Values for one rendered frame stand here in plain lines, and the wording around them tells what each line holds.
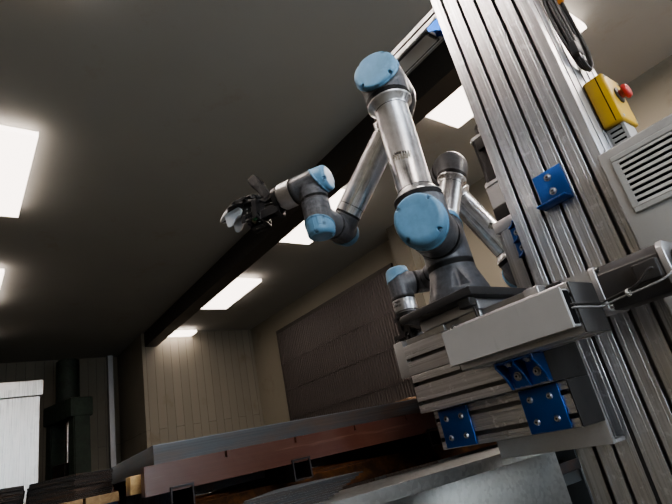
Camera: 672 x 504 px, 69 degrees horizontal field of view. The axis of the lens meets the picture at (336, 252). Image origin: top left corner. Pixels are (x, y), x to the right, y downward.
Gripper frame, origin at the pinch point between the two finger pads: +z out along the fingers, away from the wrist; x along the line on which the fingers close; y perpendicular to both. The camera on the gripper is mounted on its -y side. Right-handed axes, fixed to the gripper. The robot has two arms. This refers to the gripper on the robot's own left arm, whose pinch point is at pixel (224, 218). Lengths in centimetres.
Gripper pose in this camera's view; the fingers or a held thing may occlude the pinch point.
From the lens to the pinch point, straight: 146.6
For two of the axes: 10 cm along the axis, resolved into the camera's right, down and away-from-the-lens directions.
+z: -8.6, 3.4, 3.7
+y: 1.4, 8.7, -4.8
